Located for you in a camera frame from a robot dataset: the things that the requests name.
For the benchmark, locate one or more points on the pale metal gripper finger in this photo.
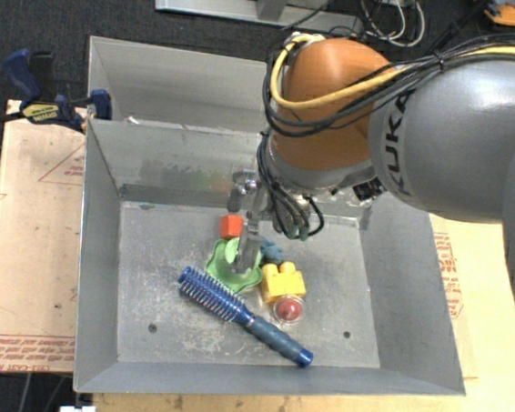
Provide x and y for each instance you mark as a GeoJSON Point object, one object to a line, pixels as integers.
{"type": "Point", "coordinates": [251, 252]}
{"type": "Point", "coordinates": [240, 253]}

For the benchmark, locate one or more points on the dark teal lumpy toy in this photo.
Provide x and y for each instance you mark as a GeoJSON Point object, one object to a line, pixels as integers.
{"type": "Point", "coordinates": [272, 251]}

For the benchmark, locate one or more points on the green floppy leaf-shaped toy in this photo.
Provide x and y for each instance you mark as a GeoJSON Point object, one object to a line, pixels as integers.
{"type": "Point", "coordinates": [221, 265]}

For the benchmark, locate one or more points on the orange-red cube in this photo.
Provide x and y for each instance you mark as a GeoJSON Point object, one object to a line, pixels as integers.
{"type": "Point", "coordinates": [230, 227]}

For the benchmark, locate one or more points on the yellow toy building brick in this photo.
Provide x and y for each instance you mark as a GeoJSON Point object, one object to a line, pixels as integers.
{"type": "Point", "coordinates": [282, 283]}

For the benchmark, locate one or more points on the blue hairbrush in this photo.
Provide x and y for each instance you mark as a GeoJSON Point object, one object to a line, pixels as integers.
{"type": "Point", "coordinates": [229, 305]}

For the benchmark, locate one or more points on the red ball in clear shell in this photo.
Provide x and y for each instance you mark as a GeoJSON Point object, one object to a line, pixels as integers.
{"type": "Point", "coordinates": [288, 310]}

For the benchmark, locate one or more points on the grey metal bin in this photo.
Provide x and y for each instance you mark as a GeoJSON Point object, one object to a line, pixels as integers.
{"type": "Point", "coordinates": [172, 319]}

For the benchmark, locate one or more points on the brown cardboard board red print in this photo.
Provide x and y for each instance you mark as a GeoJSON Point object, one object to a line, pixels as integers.
{"type": "Point", "coordinates": [34, 245]}

